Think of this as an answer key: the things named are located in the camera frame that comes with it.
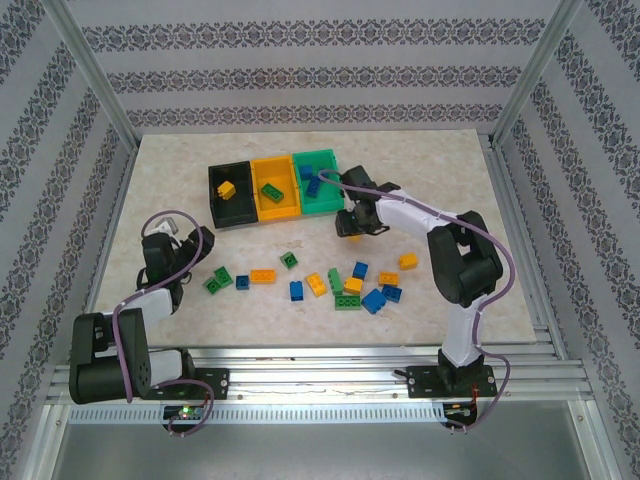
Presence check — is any black plastic bin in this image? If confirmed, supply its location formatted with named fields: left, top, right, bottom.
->
left=208, top=160, right=259, bottom=230

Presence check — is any green plastic bin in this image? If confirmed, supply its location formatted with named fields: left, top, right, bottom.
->
left=292, top=148, right=346, bottom=215

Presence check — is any yellow plastic bin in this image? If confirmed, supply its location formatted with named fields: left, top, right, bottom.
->
left=249, top=155, right=303, bottom=222

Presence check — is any circuit board with green light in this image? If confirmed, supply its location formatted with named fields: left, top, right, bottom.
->
left=163, top=405, right=207, bottom=422

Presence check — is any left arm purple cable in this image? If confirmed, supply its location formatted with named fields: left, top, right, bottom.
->
left=113, top=209, right=217, bottom=440

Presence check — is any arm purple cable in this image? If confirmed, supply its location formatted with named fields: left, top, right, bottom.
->
left=317, top=168, right=516, bottom=437
left=113, top=209, right=217, bottom=440

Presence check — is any aluminium side rail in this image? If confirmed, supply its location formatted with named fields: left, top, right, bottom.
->
left=69, top=144, right=139, bottom=364
left=479, top=132, right=569, bottom=361

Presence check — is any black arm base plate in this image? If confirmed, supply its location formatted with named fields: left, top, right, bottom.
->
left=139, top=367, right=230, bottom=401
left=405, top=364, right=499, bottom=400

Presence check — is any aluminium mounting rail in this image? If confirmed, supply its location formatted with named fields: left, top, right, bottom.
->
left=47, top=343, right=599, bottom=404

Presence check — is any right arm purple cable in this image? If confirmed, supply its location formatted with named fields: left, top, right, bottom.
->
left=317, top=168, right=516, bottom=437

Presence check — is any slotted metal cable duct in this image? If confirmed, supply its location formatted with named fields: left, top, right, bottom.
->
left=65, top=403, right=447, bottom=426

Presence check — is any aluminium frame post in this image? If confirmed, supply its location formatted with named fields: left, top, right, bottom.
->
left=491, top=0, right=585, bottom=149
left=42, top=0, right=140, bottom=151

